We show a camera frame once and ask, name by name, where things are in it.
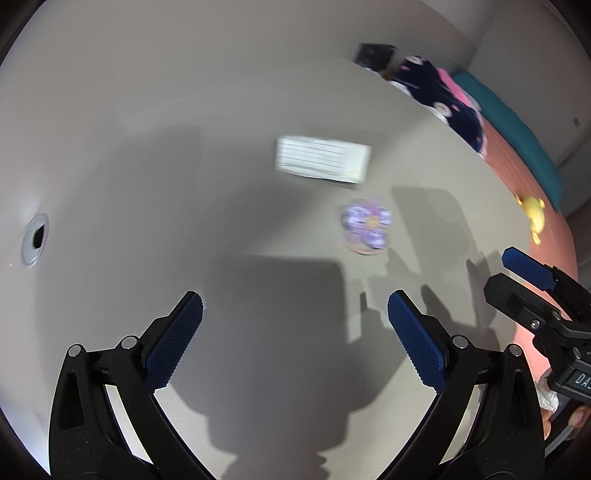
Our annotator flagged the black box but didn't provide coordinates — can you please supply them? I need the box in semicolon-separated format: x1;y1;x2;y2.
355;43;398;73

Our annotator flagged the grey strap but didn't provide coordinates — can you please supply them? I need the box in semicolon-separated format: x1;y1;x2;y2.
545;425;576;457

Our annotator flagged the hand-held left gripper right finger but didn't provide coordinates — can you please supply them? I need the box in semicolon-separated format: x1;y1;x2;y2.
381;290;548;480

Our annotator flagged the navy floral garment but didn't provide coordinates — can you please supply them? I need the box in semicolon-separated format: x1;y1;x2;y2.
388;55;485;153

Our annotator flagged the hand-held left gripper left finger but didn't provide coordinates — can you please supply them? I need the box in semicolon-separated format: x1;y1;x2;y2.
48;291;222;480

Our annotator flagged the white lined paper card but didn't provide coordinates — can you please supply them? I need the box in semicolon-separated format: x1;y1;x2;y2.
274;135;373;185

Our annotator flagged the purple flower sticker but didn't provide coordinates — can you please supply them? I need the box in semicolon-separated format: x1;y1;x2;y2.
341;198;393;256

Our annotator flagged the bed with orange sheet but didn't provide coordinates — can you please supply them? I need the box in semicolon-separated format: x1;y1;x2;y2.
480;120;579;370

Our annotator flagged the white crumpled tissue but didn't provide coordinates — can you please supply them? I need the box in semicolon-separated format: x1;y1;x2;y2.
537;369;562;412

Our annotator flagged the teal blanket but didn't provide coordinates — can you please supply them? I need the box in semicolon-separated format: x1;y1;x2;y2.
452;69;564;212

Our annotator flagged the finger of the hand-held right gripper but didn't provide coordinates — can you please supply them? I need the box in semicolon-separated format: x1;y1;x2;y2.
484;273;566;334
501;247;591;321

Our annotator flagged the grey desk cable grommet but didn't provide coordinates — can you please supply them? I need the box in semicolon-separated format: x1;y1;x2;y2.
22;213;50;267

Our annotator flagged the yellow plush duck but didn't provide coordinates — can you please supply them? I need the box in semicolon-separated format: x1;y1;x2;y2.
515;195;548;245

